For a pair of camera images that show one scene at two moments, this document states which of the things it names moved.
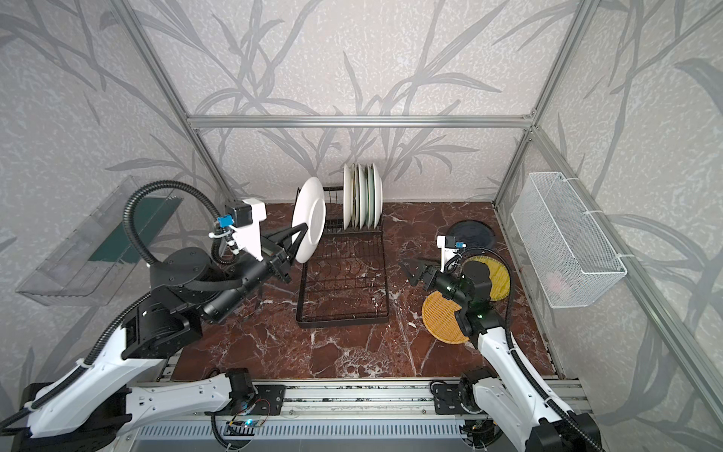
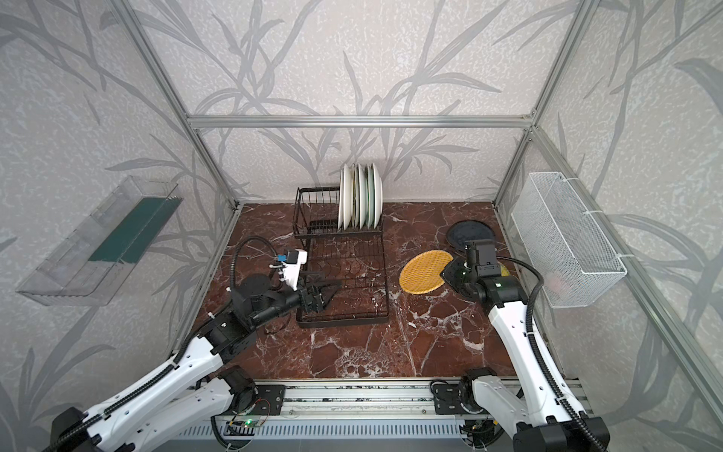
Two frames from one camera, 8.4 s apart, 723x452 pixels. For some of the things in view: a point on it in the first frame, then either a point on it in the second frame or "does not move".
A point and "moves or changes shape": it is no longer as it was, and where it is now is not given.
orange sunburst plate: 377,197 does not move
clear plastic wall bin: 92,265 does not move
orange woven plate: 439,319 moves or changes shape
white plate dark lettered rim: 363,195 does not move
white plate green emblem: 346,196 does not move
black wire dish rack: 346,282 does not move
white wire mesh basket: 566,249 does not move
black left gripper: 276,254 to 313,304
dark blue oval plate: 475,234 does not move
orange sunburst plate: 310,207 to 343,198
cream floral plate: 355,210 does not move
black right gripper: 424,272 to 448,270
